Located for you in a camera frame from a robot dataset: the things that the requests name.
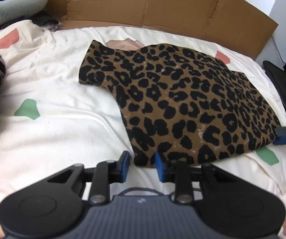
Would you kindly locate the cream bear printed blanket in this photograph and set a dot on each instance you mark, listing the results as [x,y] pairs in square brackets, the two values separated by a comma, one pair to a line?
[58,129]

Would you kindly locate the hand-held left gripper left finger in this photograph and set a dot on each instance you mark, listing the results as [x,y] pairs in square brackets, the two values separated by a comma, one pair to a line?
[125,166]

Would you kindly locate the dark cloth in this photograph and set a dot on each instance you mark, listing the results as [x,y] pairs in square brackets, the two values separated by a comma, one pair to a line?
[45,21]

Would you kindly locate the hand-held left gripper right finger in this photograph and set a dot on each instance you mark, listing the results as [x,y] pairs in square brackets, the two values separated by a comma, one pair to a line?
[159,168]

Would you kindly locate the grey neck pillow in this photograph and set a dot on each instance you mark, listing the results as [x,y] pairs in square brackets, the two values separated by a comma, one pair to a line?
[13,7]

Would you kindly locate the flattened brown cardboard sheet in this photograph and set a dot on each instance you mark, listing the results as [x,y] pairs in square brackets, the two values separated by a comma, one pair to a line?
[157,5]

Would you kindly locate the leopard print pants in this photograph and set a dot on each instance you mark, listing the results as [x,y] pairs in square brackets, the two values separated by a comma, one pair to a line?
[182,99]

